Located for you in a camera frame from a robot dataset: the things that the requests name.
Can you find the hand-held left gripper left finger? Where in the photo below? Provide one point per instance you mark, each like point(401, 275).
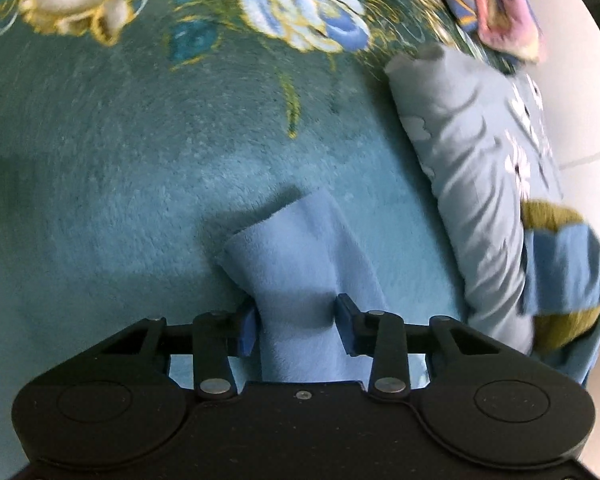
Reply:
point(247, 330)

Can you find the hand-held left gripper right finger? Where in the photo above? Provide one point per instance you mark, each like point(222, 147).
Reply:
point(344, 322)

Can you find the light blue garment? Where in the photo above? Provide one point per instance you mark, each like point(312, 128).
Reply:
point(295, 270)

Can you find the teal floral bedsheet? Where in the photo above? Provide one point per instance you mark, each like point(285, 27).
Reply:
point(130, 160)

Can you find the olive yellow garment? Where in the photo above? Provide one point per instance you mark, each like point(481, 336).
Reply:
point(547, 215)

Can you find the folded pink floral blanket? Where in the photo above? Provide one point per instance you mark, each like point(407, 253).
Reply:
point(495, 5)

